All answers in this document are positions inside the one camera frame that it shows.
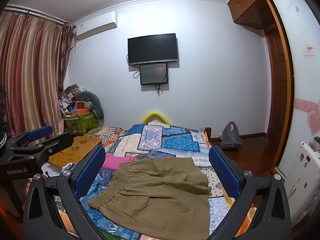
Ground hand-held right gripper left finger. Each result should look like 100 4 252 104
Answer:
22 145 107 240

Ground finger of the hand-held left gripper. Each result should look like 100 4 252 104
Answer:
10 125 54 148
11 132 75 161

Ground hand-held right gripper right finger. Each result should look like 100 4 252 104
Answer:
208 145 292 240

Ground olive green pants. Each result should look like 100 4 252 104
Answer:
87 157 212 240

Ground bamboo lap desk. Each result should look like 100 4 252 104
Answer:
48 135 102 168

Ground pink cloth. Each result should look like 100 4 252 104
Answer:
101 153 137 170

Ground green storage box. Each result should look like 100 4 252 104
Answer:
64 111 98 136

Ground grey backpack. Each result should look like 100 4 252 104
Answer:
219 121 243 150

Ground orange box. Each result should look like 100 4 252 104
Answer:
71 101 91 117

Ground striped bed cloth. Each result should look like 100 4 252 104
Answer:
86 126 127 147

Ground pile of printed paper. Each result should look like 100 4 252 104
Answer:
59 82 87 113

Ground blue patchwork printed blanket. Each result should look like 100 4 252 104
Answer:
42 124 253 240

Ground grey plush toy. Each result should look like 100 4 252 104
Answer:
75 91 105 119

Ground striped pink curtain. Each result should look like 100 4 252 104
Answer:
0 10 75 137

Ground white appliance with stickers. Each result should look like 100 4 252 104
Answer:
284 140 320 222

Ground frosted sliding wardrobe door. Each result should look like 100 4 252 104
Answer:
271 0 320 180

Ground white air conditioner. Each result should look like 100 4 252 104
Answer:
75 11 118 41

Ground wooden overhead cabinet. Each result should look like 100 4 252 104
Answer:
227 0 277 26

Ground yellow curved bed rail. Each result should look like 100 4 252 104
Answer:
141 109 172 125

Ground small black wall monitor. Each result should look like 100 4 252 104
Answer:
139 63 168 85

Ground black wall television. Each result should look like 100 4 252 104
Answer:
127 33 179 66

